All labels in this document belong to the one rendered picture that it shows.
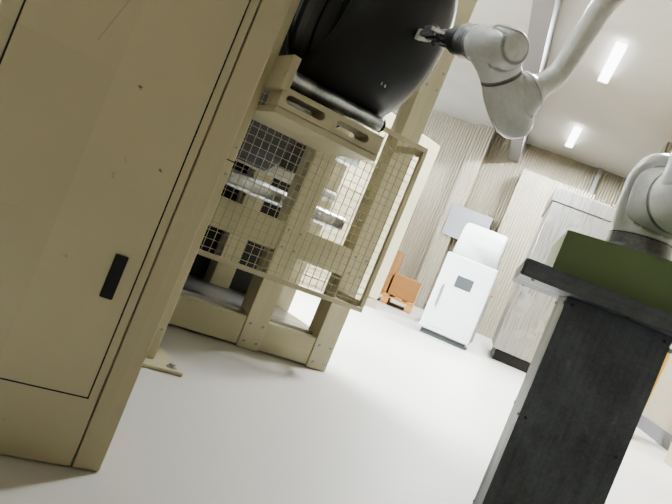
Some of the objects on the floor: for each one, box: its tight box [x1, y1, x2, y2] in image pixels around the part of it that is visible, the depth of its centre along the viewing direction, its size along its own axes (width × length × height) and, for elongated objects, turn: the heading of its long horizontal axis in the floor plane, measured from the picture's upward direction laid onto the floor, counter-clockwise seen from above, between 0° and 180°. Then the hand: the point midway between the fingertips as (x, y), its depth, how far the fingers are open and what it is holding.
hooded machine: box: [419, 223, 509, 350], centre depth 783 cm, size 69×59×129 cm
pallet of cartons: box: [380, 250, 422, 314], centre depth 1079 cm, size 93×131×77 cm
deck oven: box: [491, 187, 615, 373], centre depth 857 cm, size 157×122×203 cm
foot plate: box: [142, 345, 183, 377], centre depth 209 cm, size 27×27×2 cm
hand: (424, 35), depth 198 cm, fingers closed
